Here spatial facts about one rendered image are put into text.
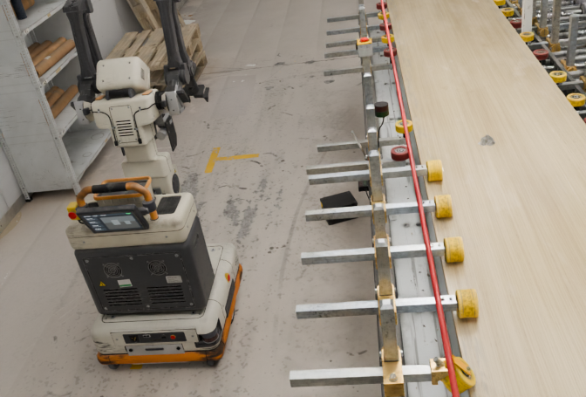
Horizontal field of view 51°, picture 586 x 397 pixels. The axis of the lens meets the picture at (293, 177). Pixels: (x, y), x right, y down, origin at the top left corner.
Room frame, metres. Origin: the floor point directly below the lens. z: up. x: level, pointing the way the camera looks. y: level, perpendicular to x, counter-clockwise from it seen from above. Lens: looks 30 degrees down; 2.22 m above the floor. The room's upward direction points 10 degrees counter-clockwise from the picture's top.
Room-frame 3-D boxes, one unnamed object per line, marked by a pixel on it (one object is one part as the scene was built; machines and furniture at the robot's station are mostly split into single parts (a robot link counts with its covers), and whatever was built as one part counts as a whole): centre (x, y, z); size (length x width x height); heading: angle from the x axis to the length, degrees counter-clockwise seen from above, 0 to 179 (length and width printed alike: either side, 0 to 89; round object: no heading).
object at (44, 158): (4.48, 1.72, 0.78); 0.90 x 0.45 x 1.55; 171
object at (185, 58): (2.90, 0.43, 1.40); 0.11 x 0.06 x 0.43; 81
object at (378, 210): (1.62, -0.25, 0.87); 0.04 x 0.04 x 0.48; 81
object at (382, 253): (1.38, -0.21, 0.92); 0.04 x 0.04 x 0.48; 81
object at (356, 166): (2.34, -0.28, 0.84); 0.43 x 0.03 x 0.04; 81
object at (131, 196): (2.37, 0.74, 0.87); 0.23 x 0.15 x 0.11; 80
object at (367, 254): (1.59, -0.23, 0.95); 0.50 x 0.04 x 0.04; 81
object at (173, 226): (2.39, 0.74, 0.59); 0.55 x 0.34 x 0.83; 80
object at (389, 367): (1.11, -0.17, 0.95); 0.14 x 0.06 x 0.05; 171
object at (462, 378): (1.06, -0.33, 0.93); 0.09 x 0.08 x 0.09; 81
